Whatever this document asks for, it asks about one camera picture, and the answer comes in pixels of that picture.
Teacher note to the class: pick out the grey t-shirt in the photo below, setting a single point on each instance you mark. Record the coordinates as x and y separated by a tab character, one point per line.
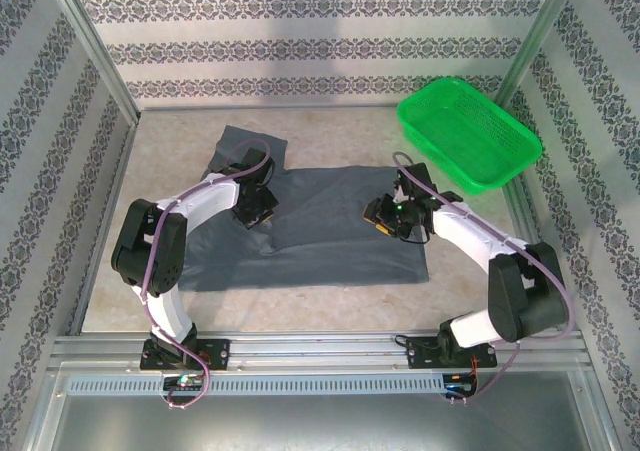
325	221

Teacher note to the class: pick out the green plastic basket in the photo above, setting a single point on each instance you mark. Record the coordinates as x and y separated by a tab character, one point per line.
470	136

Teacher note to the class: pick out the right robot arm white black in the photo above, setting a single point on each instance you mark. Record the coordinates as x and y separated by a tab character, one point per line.
520	291

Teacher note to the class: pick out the grey metal panel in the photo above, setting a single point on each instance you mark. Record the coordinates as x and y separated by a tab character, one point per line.
320	426

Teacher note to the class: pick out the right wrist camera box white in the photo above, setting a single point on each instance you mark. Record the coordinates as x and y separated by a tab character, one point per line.
400	193

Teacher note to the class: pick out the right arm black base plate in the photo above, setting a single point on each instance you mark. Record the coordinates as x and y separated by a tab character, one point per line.
425	355

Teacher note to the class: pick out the aluminium mounting rail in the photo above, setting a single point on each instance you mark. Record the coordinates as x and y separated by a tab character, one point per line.
320	348

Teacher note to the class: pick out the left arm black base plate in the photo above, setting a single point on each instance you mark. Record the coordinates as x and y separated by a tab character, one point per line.
217	355

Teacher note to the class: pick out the aluminium frame post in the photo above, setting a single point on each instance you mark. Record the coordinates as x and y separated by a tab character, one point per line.
535	41
95	46

